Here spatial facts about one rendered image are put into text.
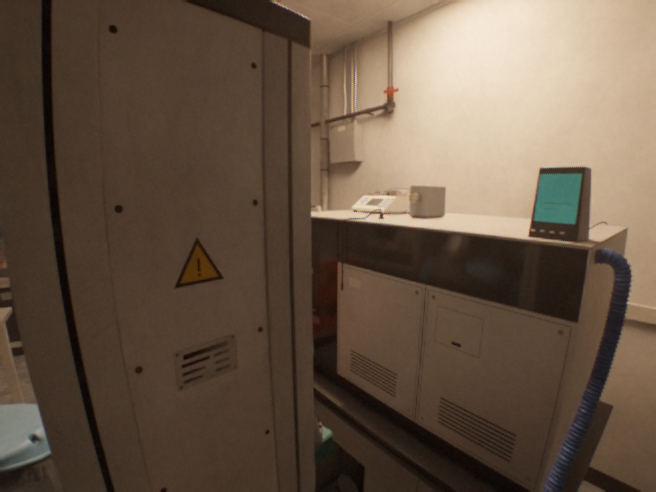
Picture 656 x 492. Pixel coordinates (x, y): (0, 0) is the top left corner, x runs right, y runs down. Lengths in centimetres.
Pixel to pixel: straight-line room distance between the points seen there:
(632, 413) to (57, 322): 219
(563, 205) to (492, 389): 49
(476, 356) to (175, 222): 80
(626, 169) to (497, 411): 133
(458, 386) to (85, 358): 88
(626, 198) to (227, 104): 178
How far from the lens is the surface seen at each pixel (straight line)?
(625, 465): 233
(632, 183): 192
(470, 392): 100
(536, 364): 88
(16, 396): 269
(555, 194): 86
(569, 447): 90
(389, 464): 126
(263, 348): 46
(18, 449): 54
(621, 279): 84
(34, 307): 35
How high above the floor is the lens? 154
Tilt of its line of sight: 9 degrees down
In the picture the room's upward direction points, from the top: straight up
